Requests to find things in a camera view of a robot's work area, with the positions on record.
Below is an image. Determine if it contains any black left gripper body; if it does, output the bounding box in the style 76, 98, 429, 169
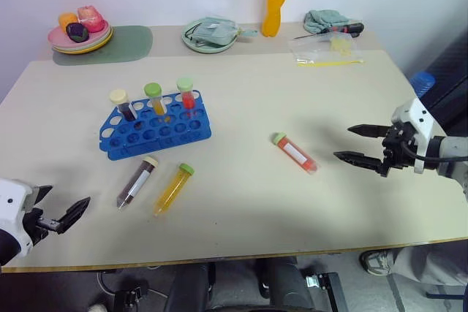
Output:
21, 208, 61, 247

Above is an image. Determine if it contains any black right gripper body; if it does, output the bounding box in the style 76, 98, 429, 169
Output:
378, 123, 418, 178

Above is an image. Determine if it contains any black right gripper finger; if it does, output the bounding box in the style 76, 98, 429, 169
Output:
333, 151, 385, 173
347, 123, 393, 140

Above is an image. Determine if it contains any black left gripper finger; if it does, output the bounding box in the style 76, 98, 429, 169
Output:
33, 185, 54, 212
56, 197, 91, 235

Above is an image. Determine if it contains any red liquid tube green cap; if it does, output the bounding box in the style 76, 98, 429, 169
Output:
176, 77, 197, 110
271, 132, 320, 175

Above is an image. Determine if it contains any dark liquid tube cream cap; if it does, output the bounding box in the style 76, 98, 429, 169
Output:
116, 156, 159, 212
108, 88, 138, 123

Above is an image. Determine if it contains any yellow liquid tube green cap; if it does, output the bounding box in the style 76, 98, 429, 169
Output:
152, 162, 196, 217
143, 82, 169, 116

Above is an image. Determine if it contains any blue tube rack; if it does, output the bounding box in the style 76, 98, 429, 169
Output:
99, 89, 214, 161

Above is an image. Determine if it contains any blue ribbed bottle cap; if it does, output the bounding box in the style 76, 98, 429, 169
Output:
409, 70, 437, 98

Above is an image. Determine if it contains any clear zip plastic bag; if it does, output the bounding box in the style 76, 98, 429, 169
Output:
287, 32, 366, 69

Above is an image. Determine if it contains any grey white sneaker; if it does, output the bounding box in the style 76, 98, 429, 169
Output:
360, 249, 393, 276

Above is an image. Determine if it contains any grey trouser leg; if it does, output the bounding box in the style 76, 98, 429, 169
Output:
386, 241, 468, 288

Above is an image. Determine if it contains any teal cloth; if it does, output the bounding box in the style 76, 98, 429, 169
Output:
303, 9, 354, 34

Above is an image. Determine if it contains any yellow plate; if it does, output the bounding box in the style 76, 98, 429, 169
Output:
52, 28, 115, 56

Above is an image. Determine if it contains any dark rounded shape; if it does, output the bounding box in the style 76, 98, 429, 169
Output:
254, 256, 316, 312

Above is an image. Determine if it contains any pink plate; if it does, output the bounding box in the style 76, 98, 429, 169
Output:
47, 20, 110, 49

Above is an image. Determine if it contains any purple toy fruit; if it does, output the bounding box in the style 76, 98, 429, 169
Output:
65, 22, 90, 42

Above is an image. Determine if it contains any green placemat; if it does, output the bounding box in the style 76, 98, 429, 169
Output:
52, 25, 154, 66

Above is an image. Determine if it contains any orange toy fruit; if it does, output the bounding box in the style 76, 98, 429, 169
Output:
58, 12, 79, 34

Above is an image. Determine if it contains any pink toy peach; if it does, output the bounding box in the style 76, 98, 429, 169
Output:
77, 4, 106, 34

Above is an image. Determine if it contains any light green zip pouch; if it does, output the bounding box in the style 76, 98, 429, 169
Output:
189, 16, 259, 47

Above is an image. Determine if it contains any light green round plate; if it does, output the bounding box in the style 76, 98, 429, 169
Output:
181, 18, 241, 54

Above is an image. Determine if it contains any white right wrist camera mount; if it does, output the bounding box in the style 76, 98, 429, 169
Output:
390, 98, 438, 175

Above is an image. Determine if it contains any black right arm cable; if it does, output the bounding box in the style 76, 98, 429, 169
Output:
400, 140, 468, 162

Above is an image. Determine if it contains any red black handled screwdriver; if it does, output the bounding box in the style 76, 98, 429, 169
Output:
294, 22, 366, 40

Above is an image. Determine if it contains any black metal bracket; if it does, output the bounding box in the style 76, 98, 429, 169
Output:
302, 271, 349, 312

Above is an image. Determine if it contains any thin black cord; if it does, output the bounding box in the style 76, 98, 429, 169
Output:
184, 22, 203, 43

